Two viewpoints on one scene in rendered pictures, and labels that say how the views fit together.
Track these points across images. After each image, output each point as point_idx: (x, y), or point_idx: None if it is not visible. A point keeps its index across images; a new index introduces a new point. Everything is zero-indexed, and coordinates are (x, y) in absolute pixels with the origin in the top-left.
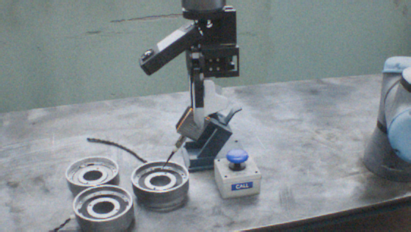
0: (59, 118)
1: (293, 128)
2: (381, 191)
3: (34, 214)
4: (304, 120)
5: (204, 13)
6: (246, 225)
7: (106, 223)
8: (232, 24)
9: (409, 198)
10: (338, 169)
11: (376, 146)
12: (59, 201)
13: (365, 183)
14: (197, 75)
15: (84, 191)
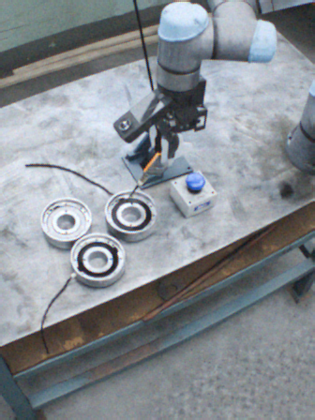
0: None
1: (214, 116)
2: (307, 189)
3: (30, 277)
4: (220, 104)
5: (184, 93)
6: (216, 244)
7: (112, 278)
8: (202, 91)
9: None
10: (269, 167)
11: (300, 147)
12: (43, 255)
13: (294, 182)
14: (174, 139)
15: (74, 247)
